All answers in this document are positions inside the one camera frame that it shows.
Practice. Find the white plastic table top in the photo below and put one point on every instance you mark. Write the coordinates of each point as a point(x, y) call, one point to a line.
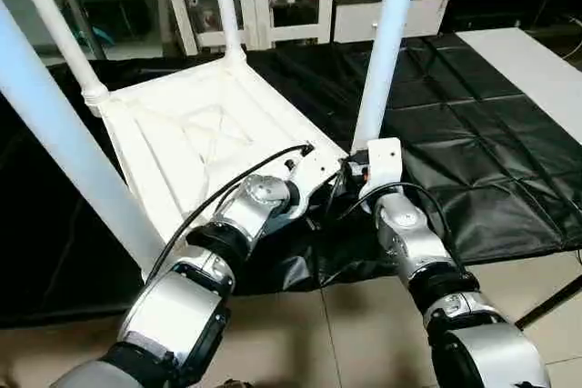
point(209, 134)

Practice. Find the blue floor stand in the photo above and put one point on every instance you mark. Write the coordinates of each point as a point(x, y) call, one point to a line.
point(100, 35)

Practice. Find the white drawer unit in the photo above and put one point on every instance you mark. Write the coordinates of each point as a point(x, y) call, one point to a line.
point(427, 17)

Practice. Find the white flat board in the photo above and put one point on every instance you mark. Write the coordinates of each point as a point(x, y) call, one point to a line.
point(532, 74)

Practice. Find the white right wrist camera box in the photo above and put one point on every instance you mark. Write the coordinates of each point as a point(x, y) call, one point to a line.
point(382, 165)

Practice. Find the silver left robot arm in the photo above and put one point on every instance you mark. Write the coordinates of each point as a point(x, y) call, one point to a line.
point(209, 252)

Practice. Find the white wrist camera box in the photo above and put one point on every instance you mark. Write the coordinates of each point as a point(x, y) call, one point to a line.
point(314, 174)
point(382, 165)

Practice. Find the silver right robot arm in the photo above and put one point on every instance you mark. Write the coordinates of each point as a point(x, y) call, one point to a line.
point(418, 252)

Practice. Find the black metal stand leg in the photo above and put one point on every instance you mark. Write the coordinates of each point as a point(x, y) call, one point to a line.
point(550, 302)

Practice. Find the black work mat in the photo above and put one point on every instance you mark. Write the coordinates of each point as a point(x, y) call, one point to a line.
point(473, 152)

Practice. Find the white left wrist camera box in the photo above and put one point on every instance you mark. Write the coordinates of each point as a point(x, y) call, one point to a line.
point(314, 174)

